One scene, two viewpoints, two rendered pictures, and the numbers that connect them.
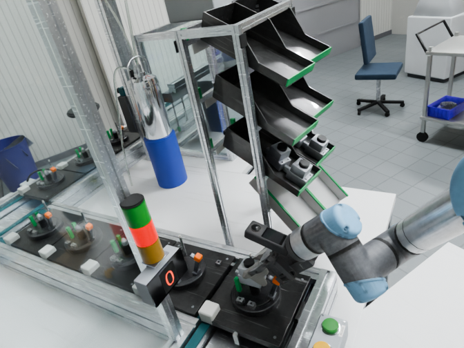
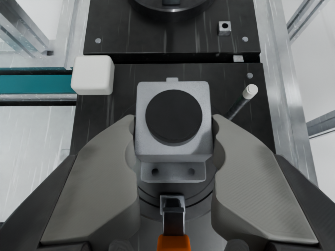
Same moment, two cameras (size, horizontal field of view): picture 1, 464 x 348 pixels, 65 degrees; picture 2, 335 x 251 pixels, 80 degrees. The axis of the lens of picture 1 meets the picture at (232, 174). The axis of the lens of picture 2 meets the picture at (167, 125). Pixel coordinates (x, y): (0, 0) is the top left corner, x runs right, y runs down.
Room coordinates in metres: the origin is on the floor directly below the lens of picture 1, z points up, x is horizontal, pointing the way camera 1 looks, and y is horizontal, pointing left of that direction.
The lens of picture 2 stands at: (0.69, -0.02, 1.20)
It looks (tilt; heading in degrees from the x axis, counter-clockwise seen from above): 74 degrees down; 58
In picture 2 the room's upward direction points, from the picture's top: 3 degrees counter-clockwise
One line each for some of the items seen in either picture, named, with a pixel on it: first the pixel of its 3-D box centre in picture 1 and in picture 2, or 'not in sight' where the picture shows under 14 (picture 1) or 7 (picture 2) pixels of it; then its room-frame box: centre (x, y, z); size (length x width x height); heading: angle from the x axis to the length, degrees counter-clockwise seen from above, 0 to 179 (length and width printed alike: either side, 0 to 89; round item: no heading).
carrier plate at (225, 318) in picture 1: (257, 297); (171, 155); (0.71, 0.00, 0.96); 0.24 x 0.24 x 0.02; 55
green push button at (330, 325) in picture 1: (330, 326); not in sight; (0.58, -0.16, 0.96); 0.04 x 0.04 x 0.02
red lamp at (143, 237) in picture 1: (143, 230); not in sight; (0.62, 0.21, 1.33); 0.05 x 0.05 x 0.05
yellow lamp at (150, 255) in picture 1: (150, 248); not in sight; (0.62, 0.21, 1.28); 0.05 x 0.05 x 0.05
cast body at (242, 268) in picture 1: (247, 270); (172, 118); (0.72, 0.01, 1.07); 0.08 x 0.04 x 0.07; 55
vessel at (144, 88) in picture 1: (147, 97); not in sight; (1.66, 0.31, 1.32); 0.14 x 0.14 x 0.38
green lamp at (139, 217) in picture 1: (136, 212); not in sight; (0.62, 0.21, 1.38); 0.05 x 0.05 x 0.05
